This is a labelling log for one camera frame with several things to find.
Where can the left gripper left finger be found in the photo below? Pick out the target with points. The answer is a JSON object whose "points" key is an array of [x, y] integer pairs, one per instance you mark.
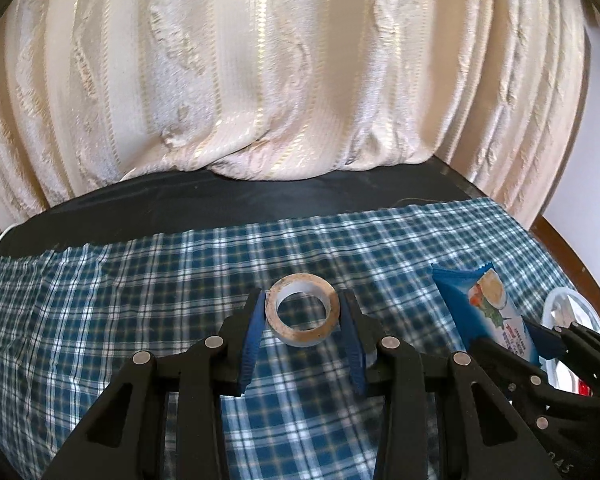
{"points": [[123, 434]]}

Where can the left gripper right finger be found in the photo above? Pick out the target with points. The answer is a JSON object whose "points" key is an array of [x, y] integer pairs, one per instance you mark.
{"points": [[437, 411]]}

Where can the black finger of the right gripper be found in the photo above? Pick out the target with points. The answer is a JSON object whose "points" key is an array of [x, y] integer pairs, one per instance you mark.
{"points": [[577, 347], [518, 378]]}

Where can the blue wet wipes pack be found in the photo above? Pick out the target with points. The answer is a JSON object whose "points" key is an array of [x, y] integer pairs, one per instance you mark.
{"points": [[481, 308]]}

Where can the small translucent tape roll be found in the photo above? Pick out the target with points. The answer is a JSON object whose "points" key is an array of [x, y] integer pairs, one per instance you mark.
{"points": [[302, 309]]}

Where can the red toy brick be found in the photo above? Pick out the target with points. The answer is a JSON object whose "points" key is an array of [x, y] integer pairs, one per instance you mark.
{"points": [[583, 388]]}

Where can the clear plastic storage bin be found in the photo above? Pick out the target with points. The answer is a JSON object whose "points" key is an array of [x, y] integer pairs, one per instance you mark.
{"points": [[562, 307]]}

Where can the blue plaid bed cloth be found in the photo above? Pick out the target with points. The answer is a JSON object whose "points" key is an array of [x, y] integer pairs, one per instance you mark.
{"points": [[294, 349]]}

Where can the black mattress edge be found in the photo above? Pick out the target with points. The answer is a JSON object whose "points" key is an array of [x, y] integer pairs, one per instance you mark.
{"points": [[178, 201]]}

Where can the cream patterned curtain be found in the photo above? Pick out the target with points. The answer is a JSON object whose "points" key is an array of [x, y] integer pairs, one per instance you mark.
{"points": [[94, 92]]}

